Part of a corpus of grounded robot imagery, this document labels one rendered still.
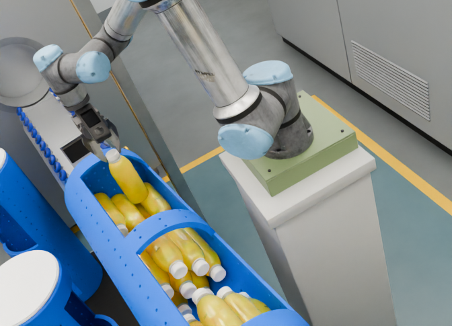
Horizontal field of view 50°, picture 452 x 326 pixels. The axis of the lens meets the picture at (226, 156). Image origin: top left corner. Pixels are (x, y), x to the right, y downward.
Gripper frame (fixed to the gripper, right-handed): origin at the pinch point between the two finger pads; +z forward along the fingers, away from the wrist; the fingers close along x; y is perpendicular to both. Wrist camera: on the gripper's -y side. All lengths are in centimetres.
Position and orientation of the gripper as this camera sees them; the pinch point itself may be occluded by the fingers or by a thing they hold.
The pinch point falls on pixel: (112, 154)
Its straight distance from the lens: 146.0
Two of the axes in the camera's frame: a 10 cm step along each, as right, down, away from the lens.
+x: -7.8, 5.7, -2.6
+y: -5.4, -4.1, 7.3
